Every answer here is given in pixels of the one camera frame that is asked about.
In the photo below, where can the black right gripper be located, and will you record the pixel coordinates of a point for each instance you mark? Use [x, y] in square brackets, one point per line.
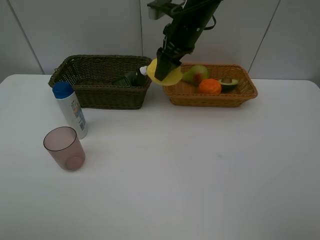
[189, 20]

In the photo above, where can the yellow lemon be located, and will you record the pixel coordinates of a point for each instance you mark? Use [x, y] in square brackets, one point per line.
[171, 79]

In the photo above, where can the pink bottle white cap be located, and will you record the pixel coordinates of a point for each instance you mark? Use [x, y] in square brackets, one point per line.
[143, 70]

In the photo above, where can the green pear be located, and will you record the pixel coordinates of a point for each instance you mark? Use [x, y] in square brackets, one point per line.
[195, 75]

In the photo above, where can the black pump bottle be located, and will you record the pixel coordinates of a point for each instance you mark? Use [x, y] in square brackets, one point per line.
[130, 79]

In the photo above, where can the orange tangerine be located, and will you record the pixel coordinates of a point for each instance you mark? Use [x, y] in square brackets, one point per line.
[210, 86]

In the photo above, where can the halved avocado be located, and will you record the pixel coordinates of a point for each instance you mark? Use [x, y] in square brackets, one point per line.
[228, 84]

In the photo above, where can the white bottle blue cap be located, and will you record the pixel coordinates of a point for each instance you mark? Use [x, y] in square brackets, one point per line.
[70, 107]

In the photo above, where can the translucent pink plastic cup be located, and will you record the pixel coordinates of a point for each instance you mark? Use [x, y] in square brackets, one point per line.
[64, 146]

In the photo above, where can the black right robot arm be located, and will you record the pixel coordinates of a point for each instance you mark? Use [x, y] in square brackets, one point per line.
[189, 19]

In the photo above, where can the orange wicker basket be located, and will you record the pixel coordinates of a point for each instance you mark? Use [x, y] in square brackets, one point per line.
[185, 94]

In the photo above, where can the dark brown wicker basket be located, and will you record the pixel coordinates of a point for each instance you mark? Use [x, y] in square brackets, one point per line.
[91, 77]

